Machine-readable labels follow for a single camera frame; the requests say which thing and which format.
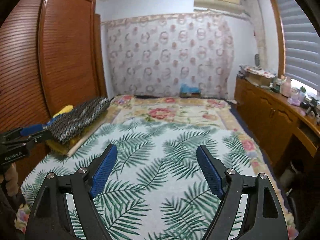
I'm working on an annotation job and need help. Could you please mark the navy patterned shorts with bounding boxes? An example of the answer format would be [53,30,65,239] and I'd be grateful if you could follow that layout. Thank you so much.
[48,96,110,145]

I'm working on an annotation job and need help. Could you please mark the person's left hand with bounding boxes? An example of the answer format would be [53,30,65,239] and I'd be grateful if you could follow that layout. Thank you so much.
[1,163,19,197]

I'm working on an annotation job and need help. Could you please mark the mustard folded cloth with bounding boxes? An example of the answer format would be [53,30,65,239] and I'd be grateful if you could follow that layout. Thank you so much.
[46,110,108,157]

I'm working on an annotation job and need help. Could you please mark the yellow Pikachu plush toy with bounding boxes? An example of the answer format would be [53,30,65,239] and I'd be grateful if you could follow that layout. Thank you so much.
[53,105,73,118]

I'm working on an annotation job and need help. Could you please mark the floral bed quilt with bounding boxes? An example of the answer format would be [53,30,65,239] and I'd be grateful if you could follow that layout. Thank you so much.
[15,94,298,239]

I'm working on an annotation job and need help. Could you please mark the palm leaf blanket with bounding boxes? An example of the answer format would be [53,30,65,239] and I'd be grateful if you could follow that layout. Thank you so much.
[22,118,254,239]

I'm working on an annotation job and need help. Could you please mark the brown louvered wardrobe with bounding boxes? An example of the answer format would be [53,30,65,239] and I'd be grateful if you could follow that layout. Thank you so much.
[0,0,108,188]

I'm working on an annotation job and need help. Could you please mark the long wooden sideboard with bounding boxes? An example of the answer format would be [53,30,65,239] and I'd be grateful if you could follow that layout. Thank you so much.
[234,78,319,172]

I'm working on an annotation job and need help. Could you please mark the blue tissue box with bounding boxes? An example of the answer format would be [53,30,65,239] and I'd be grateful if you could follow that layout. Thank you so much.
[180,84,201,98]

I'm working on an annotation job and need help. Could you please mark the patterned box on sideboard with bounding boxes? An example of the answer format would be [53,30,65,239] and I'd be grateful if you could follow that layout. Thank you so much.
[239,64,276,87]

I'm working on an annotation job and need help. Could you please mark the pink bottle on sideboard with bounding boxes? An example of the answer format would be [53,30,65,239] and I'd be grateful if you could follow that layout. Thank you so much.
[280,76,291,98]

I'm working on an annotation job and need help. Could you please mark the circle patterned curtain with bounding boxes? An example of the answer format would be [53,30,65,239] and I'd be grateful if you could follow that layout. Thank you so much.
[105,12,234,99]

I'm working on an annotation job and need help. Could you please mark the grey window blind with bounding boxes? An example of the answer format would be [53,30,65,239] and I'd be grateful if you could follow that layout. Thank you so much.
[276,0,319,90]

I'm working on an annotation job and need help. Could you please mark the cream lace side curtain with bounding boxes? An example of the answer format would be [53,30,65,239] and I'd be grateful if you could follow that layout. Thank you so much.
[245,0,267,69]

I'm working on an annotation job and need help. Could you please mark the beige wall air conditioner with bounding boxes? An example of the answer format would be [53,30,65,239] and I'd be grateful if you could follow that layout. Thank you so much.
[194,0,245,14]

